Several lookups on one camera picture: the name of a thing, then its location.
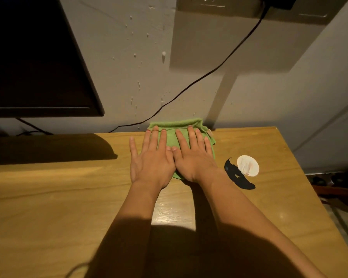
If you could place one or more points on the white round sticker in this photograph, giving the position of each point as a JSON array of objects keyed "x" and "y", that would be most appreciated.
[{"x": 248, "y": 165}]

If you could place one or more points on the green microfibre cloth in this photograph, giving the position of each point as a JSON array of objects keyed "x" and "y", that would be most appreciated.
[{"x": 170, "y": 133}]

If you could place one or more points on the black computer monitor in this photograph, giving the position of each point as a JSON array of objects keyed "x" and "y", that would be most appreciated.
[{"x": 37, "y": 57}]

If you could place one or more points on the person's right hand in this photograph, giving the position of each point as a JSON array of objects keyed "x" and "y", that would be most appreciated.
[{"x": 195, "y": 165}]

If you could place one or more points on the person's left hand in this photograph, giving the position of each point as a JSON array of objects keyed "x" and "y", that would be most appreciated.
[{"x": 152, "y": 167}]

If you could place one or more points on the person's left thumb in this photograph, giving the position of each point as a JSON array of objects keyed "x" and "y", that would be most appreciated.
[{"x": 170, "y": 154}]

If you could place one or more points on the person's right thumb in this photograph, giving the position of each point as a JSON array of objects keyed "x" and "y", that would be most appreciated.
[{"x": 177, "y": 154}]

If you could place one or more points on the black irregular patch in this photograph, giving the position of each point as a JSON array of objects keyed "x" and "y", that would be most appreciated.
[{"x": 235, "y": 176}]

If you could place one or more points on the black plug adapter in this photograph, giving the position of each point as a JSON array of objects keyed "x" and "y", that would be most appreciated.
[{"x": 278, "y": 2}]

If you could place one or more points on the grey wall socket panel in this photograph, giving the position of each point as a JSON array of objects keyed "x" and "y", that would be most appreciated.
[{"x": 237, "y": 8}]

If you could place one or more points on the person's right middle finger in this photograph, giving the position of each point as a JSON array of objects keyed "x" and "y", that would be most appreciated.
[{"x": 192, "y": 137}]

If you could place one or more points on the person's right little finger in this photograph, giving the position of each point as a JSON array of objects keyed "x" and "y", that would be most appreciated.
[{"x": 209, "y": 146}]

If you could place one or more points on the person's right forearm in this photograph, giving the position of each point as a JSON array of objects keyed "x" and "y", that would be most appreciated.
[{"x": 243, "y": 225}]

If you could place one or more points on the person's left little finger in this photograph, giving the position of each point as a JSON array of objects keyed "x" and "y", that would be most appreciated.
[{"x": 133, "y": 146}]

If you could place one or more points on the dark wooden furniture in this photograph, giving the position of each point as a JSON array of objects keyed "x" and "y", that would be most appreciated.
[{"x": 336, "y": 191}]

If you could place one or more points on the person's left forearm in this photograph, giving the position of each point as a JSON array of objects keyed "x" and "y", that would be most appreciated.
[{"x": 127, "y": 228}]

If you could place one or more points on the person's left middle finger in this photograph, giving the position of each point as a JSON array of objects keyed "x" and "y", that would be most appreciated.
[{"x": 154, "y": 138}]

